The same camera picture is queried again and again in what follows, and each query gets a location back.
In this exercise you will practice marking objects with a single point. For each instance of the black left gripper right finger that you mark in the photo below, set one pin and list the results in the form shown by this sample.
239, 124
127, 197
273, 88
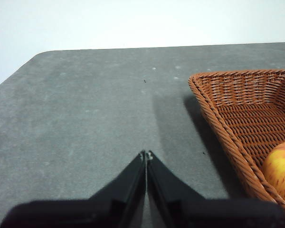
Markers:
194, 213

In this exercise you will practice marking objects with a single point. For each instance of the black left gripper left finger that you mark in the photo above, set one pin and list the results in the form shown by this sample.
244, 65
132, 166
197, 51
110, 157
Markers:
104, 211

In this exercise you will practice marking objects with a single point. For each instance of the brown woven wicker basket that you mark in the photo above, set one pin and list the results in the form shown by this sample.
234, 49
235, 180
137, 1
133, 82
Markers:
237, 99

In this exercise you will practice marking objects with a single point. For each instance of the red yellow apple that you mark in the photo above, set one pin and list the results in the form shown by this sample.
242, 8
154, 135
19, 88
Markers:
281, 171

